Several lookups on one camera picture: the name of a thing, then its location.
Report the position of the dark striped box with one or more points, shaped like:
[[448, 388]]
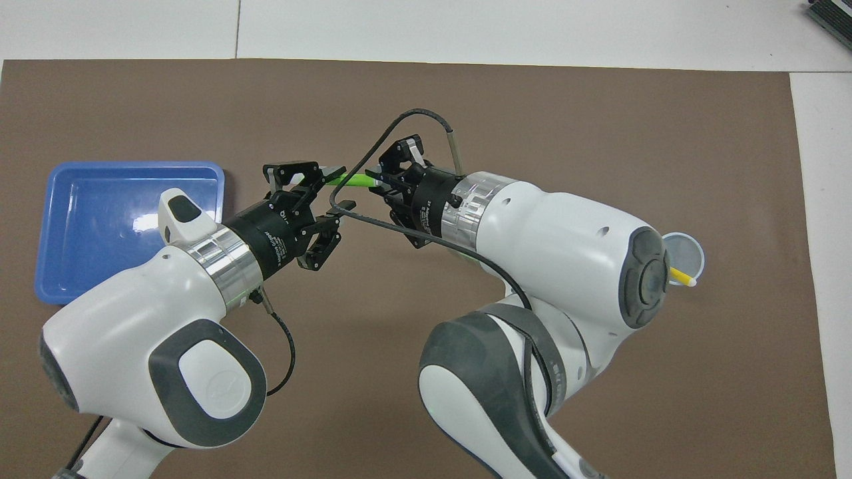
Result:
[[835, 16]]

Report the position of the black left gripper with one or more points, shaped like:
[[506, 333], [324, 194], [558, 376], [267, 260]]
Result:
[[273, 236]]

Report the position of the green pen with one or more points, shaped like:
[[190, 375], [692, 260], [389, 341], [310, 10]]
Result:
[[356, 179]]

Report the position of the brown table mat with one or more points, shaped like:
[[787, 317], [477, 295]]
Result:
[[599, 133]]

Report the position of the blue plastic tray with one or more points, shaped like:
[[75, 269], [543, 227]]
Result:
[[100, 219]]

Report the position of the yellow pen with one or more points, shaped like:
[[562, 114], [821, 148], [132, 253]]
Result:
[[682, 277]]

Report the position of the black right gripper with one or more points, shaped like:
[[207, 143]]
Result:
[[432, 206]]

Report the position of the pale blue mesh pen cup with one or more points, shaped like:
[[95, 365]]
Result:
[[689, 253]]

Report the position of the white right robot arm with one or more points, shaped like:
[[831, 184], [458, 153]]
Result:
[[566, 246]]

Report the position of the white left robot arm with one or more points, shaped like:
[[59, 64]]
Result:
[[133, 332]]

